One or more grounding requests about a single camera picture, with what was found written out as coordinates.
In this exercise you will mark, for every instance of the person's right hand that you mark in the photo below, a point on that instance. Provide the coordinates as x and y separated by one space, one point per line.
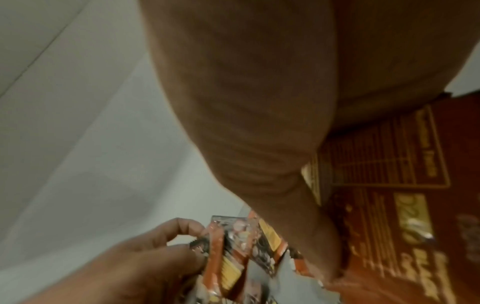
255 98

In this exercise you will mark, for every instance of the person's left hand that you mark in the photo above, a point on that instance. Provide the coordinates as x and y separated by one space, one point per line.
123 276

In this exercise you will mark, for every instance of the orange printed sachet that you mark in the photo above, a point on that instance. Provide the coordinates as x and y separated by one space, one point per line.
225 264
270 237

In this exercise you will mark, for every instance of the large brown printed pouch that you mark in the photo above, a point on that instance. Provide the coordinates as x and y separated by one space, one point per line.
397 193

